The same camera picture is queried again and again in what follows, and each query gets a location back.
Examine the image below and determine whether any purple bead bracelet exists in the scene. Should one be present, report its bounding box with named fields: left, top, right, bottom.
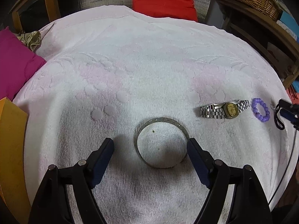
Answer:
left=251, top=97, right=271, bottom=123

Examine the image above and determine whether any silver bangle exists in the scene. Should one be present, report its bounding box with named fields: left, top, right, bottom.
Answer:
left=134, top=117, right=189, bottom=169

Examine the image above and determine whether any silver gold-faced wristwatch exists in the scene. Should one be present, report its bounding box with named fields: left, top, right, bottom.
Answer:
left=200, top=100, right=250, bottom=119

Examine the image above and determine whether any wooden shelf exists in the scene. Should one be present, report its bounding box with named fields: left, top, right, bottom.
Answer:
left=216, top=0, right=298, bottom=89

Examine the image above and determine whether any teal white box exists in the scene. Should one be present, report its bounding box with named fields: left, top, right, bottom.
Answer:
left=277, top=11, right=299, bottom=43

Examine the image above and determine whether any orange storage box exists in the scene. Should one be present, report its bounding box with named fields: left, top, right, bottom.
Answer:
left=1, top=98, right=31, bottom=223

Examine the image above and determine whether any white pink bed towel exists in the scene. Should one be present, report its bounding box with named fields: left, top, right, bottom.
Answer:
left=14, top=6, right=298, bottom=223

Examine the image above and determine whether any magenta cushion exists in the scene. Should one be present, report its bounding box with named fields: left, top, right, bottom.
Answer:
left=0, top=27, right=46, bottom=100

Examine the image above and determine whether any beige patterned cloth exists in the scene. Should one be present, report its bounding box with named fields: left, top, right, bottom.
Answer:
left=17, top=31, right=41, bottom=52

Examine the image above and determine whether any wooden cabinet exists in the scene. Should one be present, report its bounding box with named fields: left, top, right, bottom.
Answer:
left=9, top=0, right=61, bottom=32

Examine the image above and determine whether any black cable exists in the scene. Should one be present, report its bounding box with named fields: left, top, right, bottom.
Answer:
left=267, top=130, right=299, bottom=206

